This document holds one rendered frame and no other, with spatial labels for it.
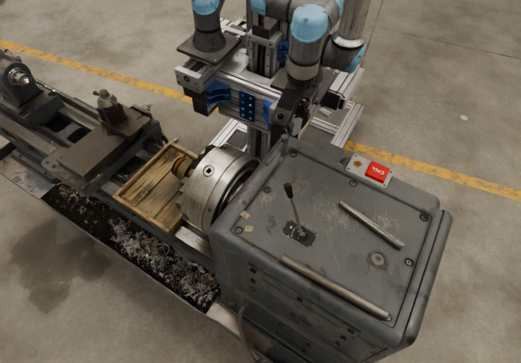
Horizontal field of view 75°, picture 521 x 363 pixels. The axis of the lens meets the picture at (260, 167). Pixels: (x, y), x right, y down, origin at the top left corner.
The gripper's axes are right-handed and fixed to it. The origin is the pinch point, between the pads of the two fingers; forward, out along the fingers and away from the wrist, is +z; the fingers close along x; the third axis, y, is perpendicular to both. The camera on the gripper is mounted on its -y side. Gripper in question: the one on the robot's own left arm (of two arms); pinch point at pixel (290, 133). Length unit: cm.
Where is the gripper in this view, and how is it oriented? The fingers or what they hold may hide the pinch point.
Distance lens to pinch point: 99.2
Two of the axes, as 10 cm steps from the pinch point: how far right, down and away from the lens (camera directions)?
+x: -8.6, -4.2, 2.8
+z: -0.3, 5.9, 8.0
